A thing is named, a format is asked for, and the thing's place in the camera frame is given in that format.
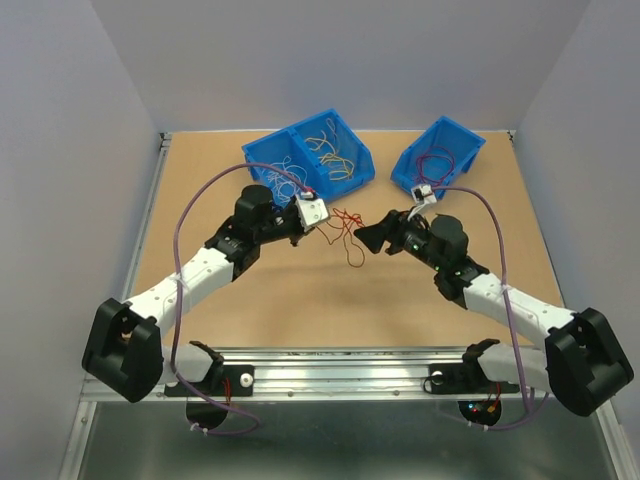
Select white wires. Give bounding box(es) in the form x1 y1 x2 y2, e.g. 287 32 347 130
262 153 314 201

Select aluminium mounting rail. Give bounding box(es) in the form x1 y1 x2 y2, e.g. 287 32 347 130
82 347 615 402

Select small blue bin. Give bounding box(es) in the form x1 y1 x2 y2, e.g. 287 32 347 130
390 116 486 194

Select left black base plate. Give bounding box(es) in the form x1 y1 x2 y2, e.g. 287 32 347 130
193 364 255 399

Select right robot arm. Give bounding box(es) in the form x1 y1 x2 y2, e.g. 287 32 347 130
355 210 634 417

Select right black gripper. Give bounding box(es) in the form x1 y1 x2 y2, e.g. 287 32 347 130
352 205 445 272

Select left aluminium side rail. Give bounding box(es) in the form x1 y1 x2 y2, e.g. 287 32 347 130
58 132 173 479

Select right aluminium side rail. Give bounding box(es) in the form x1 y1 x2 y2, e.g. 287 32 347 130
504 130 626 480

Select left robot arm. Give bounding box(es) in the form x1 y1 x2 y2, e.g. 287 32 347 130
81 185 328 403

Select large divided blue bin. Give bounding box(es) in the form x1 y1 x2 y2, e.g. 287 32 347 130
242 109 375 206

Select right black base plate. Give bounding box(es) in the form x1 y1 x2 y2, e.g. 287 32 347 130
421 363 520 395

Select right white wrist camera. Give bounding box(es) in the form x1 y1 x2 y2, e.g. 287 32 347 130
408 183 437 220

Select aluminium side rail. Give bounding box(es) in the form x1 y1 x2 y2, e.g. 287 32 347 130
58 132 173 479
504 130 626 480

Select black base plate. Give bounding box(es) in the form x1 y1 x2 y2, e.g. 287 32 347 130
421 363 520 395
193 364 255 399

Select red wires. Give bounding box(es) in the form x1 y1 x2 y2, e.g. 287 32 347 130
319 144 457 269

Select yellow wires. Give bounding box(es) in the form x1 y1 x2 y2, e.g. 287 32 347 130
305 117 357 182

